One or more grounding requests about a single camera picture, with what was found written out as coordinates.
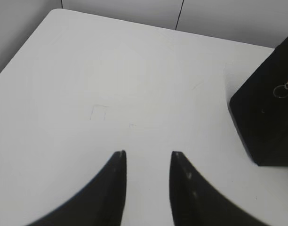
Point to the black tote bag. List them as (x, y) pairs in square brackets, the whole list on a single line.
[(261, 118)]

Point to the metal zipper pull with ring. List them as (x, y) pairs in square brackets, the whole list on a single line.
[(281, 91)]

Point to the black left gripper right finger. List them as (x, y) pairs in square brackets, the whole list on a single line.
[(195, 202)]

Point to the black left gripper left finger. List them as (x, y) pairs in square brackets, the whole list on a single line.
[(100, 203)]

